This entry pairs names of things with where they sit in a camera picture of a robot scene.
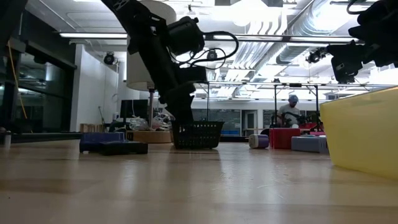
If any white shade wooden base lamp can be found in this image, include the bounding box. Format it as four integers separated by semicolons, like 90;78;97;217
126;0;178;144

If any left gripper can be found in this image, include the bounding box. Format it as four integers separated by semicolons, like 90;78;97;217
157;81;198;123

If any purple tape roll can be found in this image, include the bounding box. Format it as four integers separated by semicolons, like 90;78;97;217
248;134;270;149

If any wooden crate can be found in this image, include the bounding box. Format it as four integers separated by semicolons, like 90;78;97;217
79;123;104;134

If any white plastic bag pile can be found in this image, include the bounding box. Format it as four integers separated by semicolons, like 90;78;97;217
129;114;172;132

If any ceiling light strip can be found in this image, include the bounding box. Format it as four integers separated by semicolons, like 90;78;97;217
58;32;129;39

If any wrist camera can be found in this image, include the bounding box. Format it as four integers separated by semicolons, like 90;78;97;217
178;66;208;83
357;0;398;34

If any red box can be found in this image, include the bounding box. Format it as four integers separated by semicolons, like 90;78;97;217
269;127;302;150

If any large blue printed box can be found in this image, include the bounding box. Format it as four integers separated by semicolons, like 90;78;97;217
79;131;126;154

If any person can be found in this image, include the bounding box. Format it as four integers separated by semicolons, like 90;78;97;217
277;94;302;129

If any black plastic basket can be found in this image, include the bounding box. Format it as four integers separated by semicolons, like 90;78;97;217
170;120;225;150

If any black aluminium table frame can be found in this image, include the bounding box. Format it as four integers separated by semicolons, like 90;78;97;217
0;132;175;141

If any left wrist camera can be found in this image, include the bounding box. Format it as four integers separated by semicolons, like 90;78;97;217
178;66;208;83

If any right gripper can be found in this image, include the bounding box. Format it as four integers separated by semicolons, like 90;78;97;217
326;26;398;84

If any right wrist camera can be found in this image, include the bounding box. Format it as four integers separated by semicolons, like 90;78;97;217
357;0;398;34

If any small black box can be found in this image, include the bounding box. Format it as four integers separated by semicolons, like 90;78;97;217
98;141;149;156

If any yellow translucent plastic tray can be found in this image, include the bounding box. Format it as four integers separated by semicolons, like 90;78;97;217
319;86;398;181

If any silver ventilation duct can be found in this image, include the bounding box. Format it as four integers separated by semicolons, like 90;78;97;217
275;9;315;66

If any thin yellow hanging cord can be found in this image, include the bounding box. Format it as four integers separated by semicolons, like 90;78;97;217
7;40;29;121

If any light blue box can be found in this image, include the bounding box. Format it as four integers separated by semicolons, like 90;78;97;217
291;135;330;154

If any black background rig frame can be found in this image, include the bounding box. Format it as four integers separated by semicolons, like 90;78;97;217
194;80;398;133

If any glass door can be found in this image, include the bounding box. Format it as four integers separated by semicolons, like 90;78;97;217
242;109;259;137

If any black monitor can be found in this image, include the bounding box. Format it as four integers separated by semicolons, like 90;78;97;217
119;99;150;119

